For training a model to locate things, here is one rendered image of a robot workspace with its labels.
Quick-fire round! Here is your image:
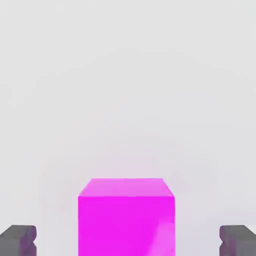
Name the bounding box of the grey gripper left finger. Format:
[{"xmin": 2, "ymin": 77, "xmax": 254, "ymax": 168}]
[{"xmin": 0, "ymin": 224, "xmax": 38, "ymax": 256}]

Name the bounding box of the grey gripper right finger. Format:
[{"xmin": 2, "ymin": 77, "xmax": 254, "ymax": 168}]
[{"xmin": 219, "ymin": 224, "xmax": 256, "ymax": 256}]

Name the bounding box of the small magenta cube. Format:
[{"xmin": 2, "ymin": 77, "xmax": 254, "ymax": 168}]
[{"xmin": 77, "ymin": 177, "xmax": 176, "ymax": 256}]

